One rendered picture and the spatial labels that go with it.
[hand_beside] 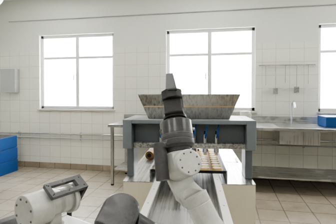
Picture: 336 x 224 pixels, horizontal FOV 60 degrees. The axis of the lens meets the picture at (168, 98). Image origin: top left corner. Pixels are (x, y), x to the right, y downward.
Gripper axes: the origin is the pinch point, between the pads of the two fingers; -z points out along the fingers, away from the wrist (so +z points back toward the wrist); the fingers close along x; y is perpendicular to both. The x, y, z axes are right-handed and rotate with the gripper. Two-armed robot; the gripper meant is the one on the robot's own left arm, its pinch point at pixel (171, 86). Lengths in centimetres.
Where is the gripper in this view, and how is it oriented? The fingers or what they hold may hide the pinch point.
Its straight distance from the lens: 84.6
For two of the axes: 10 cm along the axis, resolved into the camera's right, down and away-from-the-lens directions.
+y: -9.9, 1.3, 0.4
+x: -0.9, -3.7, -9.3
